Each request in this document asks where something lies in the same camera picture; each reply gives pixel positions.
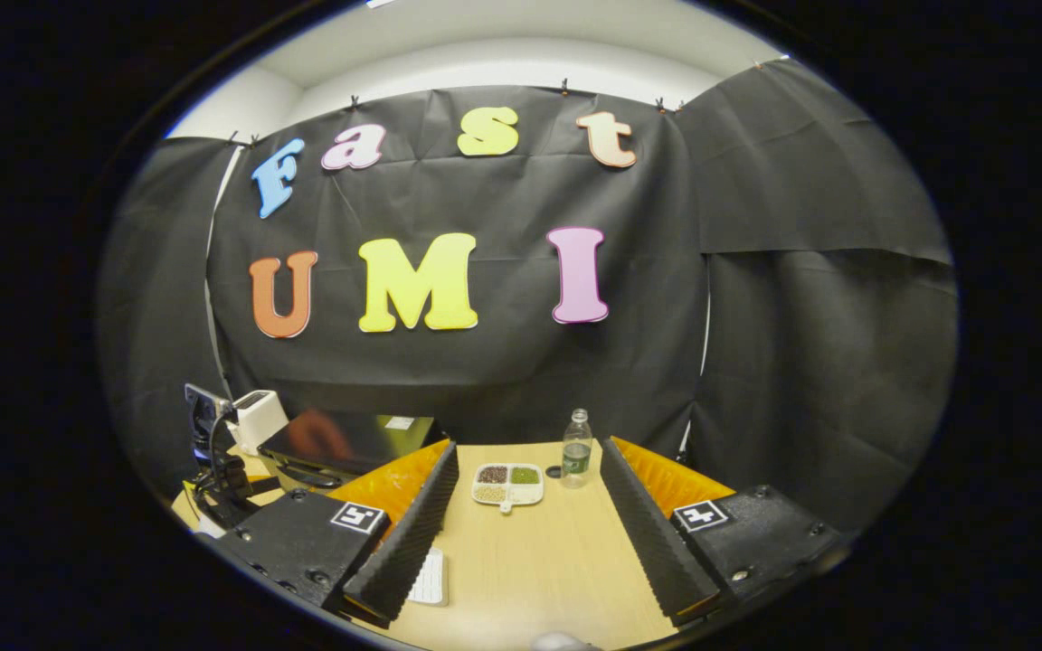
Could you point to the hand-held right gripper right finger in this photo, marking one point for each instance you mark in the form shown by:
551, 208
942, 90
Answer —
652, 542

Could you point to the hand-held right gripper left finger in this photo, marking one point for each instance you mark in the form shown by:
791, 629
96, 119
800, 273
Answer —
412, 542

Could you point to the black electric oven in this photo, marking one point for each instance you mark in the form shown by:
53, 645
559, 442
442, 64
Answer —
349, 438

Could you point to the white plastic tray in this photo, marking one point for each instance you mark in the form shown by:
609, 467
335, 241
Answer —
431, 579

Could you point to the white toaster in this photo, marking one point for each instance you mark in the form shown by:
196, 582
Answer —
259, 420

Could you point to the white divided plate with beans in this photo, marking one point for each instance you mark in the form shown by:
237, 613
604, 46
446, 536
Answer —
507, 484

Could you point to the clear plastic water bottle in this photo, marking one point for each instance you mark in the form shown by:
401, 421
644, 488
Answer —
576, 457

